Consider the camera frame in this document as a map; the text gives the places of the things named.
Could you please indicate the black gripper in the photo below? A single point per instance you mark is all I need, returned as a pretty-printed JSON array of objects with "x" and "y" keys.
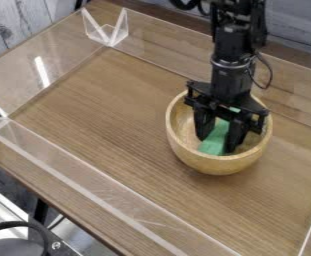
[{"x": 225, "y": 98}]

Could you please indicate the green rectangular block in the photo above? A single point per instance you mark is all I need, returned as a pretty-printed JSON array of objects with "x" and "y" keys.
[{"x": 215, "y": 144}]

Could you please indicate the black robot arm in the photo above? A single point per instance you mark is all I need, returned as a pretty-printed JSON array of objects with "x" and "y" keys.
[{"x": 239, "y": 31}]

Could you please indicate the light wooden bowl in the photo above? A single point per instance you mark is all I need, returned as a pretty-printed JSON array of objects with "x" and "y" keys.
[{"x": 184, "y": 142}]

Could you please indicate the clear acrylic corner bracket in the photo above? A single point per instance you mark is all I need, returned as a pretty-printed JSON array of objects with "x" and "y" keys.
[{"x": 106, "y": 34}]

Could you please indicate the clear acrylic tray wall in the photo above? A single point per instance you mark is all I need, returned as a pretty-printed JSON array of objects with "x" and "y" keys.
[{"x": 84, "y": 140}]

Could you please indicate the black metal bracket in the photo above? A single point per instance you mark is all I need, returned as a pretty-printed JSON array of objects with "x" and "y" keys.
[{"x": 58, "y": 246}]

